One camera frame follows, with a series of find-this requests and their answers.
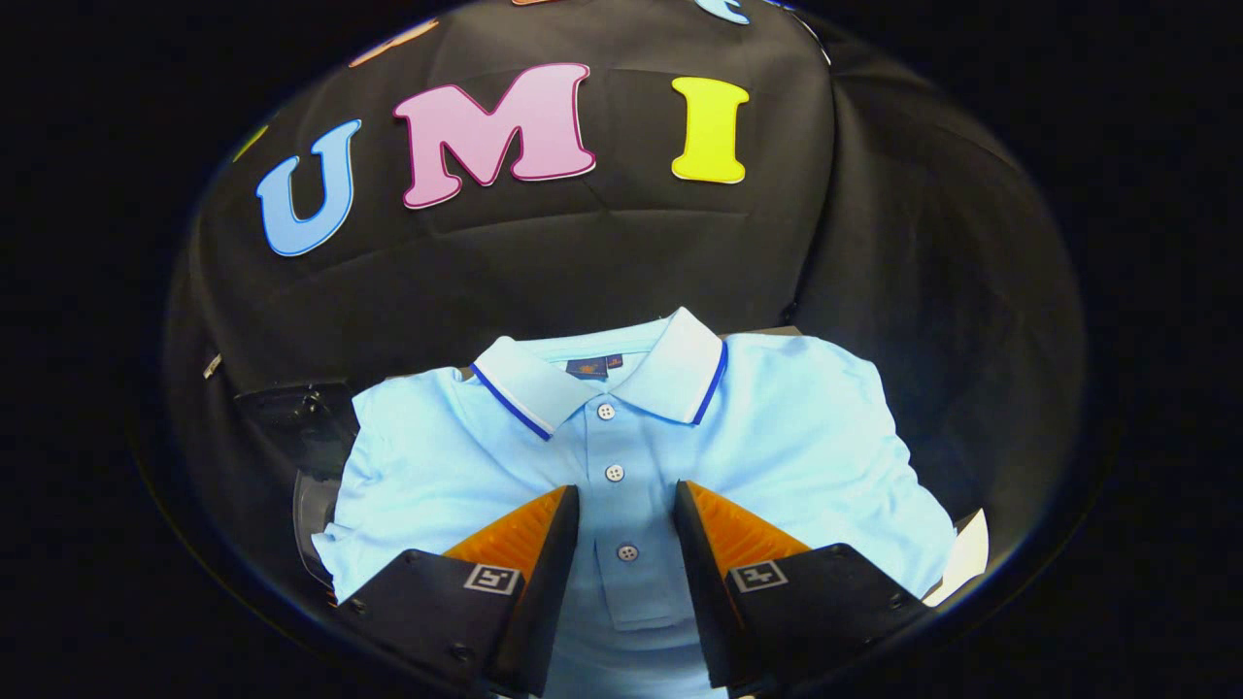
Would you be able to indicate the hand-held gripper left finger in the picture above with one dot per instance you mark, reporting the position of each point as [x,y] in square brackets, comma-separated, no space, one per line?
[544,582]

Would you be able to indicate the black backdrop cloth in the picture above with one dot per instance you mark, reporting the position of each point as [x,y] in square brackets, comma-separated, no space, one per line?
[602,252]

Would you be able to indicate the light blue polo shirt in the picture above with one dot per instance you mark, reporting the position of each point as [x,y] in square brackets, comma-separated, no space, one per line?
[796,447]

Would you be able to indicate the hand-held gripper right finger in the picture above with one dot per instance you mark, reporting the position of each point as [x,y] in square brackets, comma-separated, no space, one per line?
[704,582]

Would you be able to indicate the small silver clip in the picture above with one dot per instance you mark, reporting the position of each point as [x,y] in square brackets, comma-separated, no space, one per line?
[212,366]

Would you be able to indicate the white board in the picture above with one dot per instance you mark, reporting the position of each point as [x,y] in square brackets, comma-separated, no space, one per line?
[961,561]

